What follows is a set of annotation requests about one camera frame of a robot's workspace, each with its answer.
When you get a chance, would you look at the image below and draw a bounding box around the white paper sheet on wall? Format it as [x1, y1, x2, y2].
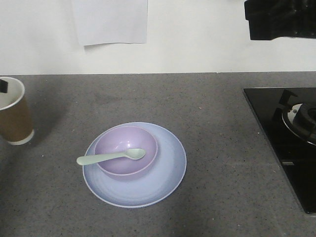
[72, 0, 148, 46]

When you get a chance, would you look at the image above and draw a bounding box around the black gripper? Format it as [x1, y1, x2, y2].
[244, 0, 316, 40]

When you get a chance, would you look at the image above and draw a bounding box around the black gas stove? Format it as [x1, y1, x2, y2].
[243, 87, 316, 215]

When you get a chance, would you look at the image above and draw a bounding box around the brown paper cup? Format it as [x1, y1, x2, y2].
[0, 77, 35, 146]

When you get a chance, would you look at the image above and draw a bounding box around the light blue plate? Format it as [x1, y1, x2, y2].
[82, 122, 187, 208]

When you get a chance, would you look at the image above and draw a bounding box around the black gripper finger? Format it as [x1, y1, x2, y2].
[0, 79, 8, 93]

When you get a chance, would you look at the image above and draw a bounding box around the purple plastic bowl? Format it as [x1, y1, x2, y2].
[94, 125, 158, 178]

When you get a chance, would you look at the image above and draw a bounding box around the pale green plastic spoon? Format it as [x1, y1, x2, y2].
[76, 149, 146, 165]

